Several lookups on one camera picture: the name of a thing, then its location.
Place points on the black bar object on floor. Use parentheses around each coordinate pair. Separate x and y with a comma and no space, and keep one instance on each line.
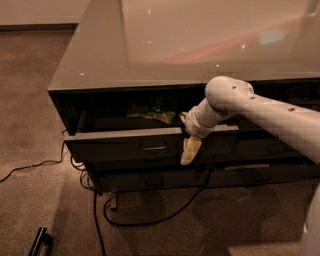
(42,238)

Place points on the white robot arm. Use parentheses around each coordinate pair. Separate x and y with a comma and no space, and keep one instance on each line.
(296,126)

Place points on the green snack bag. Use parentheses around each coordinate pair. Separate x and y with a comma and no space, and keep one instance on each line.
(157,109)

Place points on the dark grey drawer cabinet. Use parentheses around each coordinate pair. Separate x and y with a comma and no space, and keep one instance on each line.
(127,51)

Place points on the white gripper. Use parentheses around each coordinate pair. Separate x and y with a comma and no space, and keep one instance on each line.
(193,124)

